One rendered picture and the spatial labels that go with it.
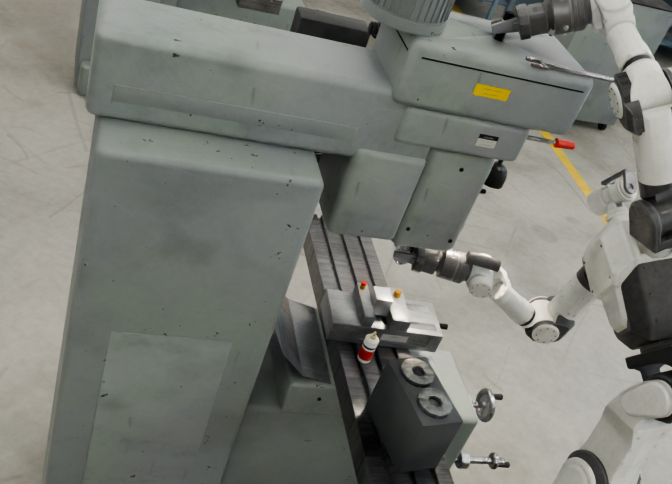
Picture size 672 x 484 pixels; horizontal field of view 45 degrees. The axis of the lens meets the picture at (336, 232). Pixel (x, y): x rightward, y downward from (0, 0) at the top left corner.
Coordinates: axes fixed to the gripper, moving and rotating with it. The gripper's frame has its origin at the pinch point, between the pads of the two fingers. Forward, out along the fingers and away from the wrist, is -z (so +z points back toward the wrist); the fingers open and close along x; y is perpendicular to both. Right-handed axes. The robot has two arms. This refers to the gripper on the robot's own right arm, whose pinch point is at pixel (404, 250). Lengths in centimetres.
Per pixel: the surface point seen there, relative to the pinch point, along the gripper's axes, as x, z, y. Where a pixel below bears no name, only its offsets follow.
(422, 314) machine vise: -6.3, 14.1, 24.7
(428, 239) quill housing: 9.6, 3.1, -12.1
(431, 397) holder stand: 40.8, 13.4, 12.3
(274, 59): 23, -47, -53
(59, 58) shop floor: -271, -200, 120
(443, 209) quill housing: 9.5, 3.5, -22.1
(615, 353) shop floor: -153, 155, 126
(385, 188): 17.0, -13.4, -27.2
